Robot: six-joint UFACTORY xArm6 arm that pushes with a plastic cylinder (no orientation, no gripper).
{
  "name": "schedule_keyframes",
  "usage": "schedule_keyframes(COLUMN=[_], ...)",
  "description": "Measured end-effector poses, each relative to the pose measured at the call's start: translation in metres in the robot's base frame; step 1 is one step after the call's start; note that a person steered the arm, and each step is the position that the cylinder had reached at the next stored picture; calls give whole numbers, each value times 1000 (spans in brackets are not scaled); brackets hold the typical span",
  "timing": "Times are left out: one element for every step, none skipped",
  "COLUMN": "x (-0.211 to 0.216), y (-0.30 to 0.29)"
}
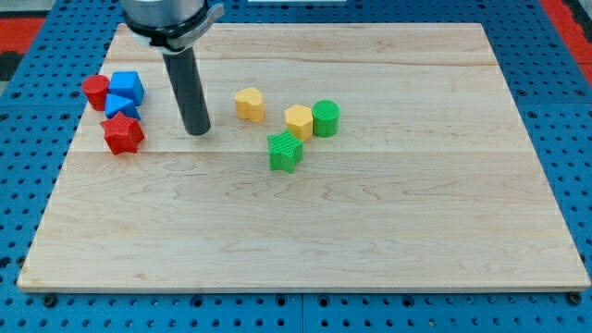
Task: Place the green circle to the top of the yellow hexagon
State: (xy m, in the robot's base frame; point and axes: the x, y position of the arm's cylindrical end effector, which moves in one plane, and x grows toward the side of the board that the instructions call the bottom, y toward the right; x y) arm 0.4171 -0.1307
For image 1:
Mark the blue triangle block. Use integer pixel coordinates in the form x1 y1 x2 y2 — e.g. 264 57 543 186
105 93 141 120

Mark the yellow heart block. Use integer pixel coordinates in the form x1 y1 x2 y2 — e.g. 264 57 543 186
234 87 265 122

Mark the light wooden board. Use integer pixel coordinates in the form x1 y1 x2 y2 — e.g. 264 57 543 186
18 23 590 293

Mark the blue cube block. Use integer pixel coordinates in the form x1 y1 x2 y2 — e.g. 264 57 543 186
108 71 144 106

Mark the red star block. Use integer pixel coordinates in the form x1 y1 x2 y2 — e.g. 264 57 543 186
101 112 144 155

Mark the red cylinder block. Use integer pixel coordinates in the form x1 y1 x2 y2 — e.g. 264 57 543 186
81 74 110 111

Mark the green cylinder block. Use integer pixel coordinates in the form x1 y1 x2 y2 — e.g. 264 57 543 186
312 100 340 138

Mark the green star block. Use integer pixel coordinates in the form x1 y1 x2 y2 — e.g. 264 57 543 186
267 129 303 174

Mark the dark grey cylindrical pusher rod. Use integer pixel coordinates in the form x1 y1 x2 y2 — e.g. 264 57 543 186
163 48 211 136

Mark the yellow hexagon block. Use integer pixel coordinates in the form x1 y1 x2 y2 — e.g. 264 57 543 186
284 105 314 142

